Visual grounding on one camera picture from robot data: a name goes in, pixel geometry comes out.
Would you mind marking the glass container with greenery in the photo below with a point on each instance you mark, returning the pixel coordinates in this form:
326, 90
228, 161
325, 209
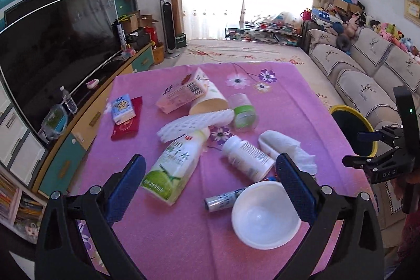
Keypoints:
54, 121

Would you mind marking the small blue milk carton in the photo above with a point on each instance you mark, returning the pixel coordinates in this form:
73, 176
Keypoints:
122, 109

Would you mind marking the pile of plush toys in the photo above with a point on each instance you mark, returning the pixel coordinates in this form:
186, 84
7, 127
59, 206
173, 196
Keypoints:
390, 30

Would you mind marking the open cardboard box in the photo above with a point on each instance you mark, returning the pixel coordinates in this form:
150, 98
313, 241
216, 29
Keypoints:
134, 22

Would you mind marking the red envelope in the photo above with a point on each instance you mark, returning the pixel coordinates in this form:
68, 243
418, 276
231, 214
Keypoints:
129, 130

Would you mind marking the white cabinet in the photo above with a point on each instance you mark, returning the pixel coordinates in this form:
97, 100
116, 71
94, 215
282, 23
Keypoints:
16, 142

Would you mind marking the pink floral blanket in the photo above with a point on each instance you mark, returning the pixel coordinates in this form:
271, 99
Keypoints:
197, 250

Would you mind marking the cluttered glass table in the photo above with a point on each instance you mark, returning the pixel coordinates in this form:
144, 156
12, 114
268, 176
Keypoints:
262, 32

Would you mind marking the white pill bottle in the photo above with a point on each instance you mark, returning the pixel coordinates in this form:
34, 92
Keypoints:
246, 155

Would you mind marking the bookshelf with books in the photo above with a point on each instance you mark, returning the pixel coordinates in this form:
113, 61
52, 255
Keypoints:
16, 204

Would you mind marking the tower fan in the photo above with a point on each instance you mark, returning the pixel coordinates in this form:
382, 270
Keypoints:
170, 27

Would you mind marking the clear water bottle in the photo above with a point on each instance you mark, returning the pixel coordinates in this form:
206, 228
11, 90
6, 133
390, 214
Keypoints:
69, 103

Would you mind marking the yellow rimmed trash bin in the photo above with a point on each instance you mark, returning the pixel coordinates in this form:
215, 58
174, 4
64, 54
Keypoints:
347, 122

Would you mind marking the silver blue tube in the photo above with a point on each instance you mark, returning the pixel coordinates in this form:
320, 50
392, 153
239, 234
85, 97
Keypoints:
223, 199

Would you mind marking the printed paper cup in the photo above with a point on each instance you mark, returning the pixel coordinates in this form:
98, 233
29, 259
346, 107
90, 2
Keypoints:
210, 99

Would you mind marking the flat screen television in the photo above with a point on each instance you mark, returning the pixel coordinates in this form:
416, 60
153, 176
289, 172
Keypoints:
49, 53

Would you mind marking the clear jar with green label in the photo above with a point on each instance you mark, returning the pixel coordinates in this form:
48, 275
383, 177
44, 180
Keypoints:
244, 114

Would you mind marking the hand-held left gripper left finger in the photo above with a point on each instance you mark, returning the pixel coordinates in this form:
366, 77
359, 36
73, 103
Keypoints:
126, 188

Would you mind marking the green drink carton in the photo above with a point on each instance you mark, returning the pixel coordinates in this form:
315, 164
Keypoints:
170, 165

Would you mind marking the white foam fruit net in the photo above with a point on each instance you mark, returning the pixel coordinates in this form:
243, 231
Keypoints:
193, 124

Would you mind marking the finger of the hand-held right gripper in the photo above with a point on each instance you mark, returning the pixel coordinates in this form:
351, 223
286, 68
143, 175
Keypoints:
357, 162
367, 136

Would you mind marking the beige sofa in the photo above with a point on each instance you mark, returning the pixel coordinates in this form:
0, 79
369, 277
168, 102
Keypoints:
361, 86

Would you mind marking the floral bed sheet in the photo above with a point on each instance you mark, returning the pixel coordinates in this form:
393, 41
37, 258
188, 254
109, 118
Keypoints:
229, 50

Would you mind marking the small pink object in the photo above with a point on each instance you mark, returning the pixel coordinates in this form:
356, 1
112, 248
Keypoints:
93, 83

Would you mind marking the white plastic bowl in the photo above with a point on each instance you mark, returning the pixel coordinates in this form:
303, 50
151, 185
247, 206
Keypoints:
262, 217

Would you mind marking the pink carton box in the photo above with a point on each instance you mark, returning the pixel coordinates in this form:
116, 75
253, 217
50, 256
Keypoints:
178, 94

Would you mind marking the teal and wood television cabinet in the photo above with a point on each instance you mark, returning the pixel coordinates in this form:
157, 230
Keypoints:
82, 135

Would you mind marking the white paper towel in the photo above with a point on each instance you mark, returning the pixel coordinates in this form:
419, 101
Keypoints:
282, 145

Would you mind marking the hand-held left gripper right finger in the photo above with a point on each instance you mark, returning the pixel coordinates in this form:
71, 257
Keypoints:
295, 188

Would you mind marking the green crate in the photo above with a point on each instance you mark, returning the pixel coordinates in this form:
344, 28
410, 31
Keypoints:
180, 40

